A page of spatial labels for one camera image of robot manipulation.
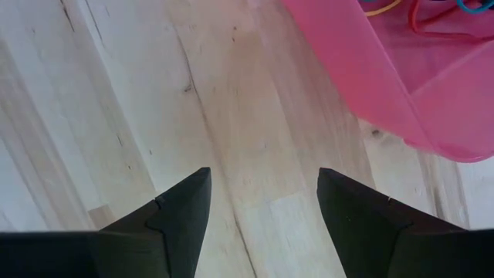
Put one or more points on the teal rubber band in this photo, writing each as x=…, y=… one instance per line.
x=472, y=11

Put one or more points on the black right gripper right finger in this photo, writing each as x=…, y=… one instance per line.
x=366, y=239

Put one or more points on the yellow rubber band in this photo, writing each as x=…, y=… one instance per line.
x=382, y=12

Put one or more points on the red rubber band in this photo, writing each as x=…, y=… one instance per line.
x=444, y=35

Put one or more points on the pink translucent plastic bin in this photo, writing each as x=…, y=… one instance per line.
x=444, y=108

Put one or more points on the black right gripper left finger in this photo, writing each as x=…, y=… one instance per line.
x=173, y=239

